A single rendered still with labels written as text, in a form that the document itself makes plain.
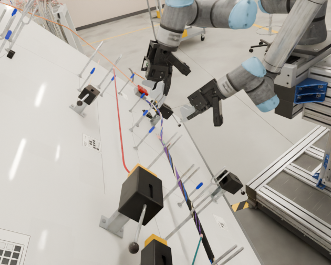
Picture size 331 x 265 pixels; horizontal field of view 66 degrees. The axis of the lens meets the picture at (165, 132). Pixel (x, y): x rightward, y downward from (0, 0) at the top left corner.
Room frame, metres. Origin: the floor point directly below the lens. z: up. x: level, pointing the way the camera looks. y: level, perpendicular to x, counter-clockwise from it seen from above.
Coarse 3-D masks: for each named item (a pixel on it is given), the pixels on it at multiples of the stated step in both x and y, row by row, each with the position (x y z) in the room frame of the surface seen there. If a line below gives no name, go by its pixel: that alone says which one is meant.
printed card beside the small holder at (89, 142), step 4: (84, 136) 0.49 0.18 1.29; (88, 136) 0.50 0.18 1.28; (84, 140) 0.48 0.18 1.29; (88, 140) 0.48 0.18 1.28; (92, 140) 0.49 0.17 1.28; (96, 140) 0.50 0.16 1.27; (84, 144) 0.46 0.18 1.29; (88, 144) 0.47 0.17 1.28; (92, 144) 0.48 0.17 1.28; (96, 144) 0.49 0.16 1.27; (100, 144) 0.49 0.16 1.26; (92, 148) 0.46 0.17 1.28; (96, 148) 0.47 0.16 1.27; (100, 148) 0.48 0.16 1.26; (100, 152) 0.46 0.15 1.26
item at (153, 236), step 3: (153, 234) 0.22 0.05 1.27; (150, 237) 0.22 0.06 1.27; (153, 237) 0.22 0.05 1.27; (156, 237) 0.22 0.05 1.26; (159, 237) 0.22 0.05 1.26; (147, 240) 0.22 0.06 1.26; (150, 240) 0.21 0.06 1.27; (159, 240) 0.21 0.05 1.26; (162, 240) 0.22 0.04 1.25; (165, 240) 0.22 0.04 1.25; (144, 243) 0.22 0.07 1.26; (147, 243) 0.21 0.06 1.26; (165, 243) 0.21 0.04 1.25; (144, 246) 0.21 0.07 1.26
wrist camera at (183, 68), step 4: (168, 56) 0.78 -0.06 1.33; (172, 56) 0.77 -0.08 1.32; (176, 56) 0.82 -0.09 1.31; (168, 60) 0.77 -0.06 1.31; (172, 60) 0.78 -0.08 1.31; (176, 60) 0.78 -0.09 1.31; (180, 60) 0.81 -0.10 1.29; (172, 64) 0.78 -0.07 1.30; (176, 64) 0.78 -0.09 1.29; (180, 64) 0.79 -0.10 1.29; (184, 64) 0.81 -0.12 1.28; (180, 68) 0.79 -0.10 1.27; (184, 68) 0.79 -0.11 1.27; (188, 68) 0.80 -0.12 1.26; (180, 72) 0.80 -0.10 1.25; (184, 72) 0.80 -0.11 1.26; (188, 72) 0.80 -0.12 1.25
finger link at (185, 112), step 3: (180, 108) 0.84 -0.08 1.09; (183, 108) 0.83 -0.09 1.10; (186, 108) 0.83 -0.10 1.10; (189, 108) 0.82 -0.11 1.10; (192, 108) 0.81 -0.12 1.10; (180, 111) 0.84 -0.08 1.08; (183, 111) 0.83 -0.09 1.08; (186, 111) 0.82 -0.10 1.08; (189, 111) 0.82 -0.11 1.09; (192, 111) 0.81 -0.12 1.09; (183, 114) 0.83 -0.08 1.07; (186, 114) 0.82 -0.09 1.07; (189, 114) 0.81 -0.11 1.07; (183, 117) 0.82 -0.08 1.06; (186, 117) 0.81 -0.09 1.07; (183, 120) 0.82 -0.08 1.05; (186, 120) 0.81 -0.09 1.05
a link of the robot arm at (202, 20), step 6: (198, 0) 0.83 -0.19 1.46; (216, 0) 0.79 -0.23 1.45; (198, 6) 0.79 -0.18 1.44; (204, 6) 0.79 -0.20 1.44; (210, 6) 0.77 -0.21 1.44; (198, 12) 0.79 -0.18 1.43; (204, 12) 0.78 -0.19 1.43; (198, 18) 0.79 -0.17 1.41; (204, 18) 0.78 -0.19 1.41; (192, 24) 0.80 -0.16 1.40; (198, 24) 0.81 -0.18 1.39; (204, 24) 0.79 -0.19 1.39; (210, 24) 0.77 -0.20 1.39
